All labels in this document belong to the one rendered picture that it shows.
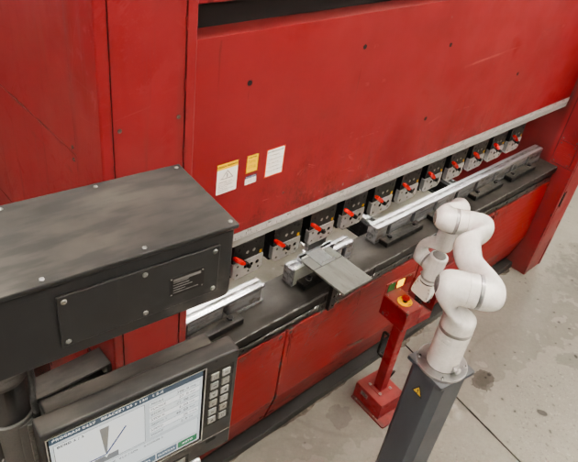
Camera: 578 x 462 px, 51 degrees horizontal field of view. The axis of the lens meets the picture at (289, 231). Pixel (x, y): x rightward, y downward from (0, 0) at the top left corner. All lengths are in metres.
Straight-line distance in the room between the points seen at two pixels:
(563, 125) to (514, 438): 1.97
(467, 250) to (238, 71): 1.01
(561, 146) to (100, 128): 3.40
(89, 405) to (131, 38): 0.75
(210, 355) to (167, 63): 0.66
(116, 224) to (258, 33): 0.88
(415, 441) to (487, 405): 1.20
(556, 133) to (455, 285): 2.40
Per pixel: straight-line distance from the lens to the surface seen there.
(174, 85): 1.45
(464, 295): 2.05
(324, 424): 3.30
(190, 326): 2.36
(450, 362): 2.27
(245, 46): 1.82
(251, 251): 2.29
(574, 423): 3.87
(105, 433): 1.36
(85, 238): 1.13
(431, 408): 2.39
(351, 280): 2.57
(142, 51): 1.37
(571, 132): 4.26
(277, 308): 2.55
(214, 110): 1.84
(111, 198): 1.23
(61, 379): 1.87
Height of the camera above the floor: 2.63
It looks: 36 degrees down
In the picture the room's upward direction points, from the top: 9 degrees clockwise
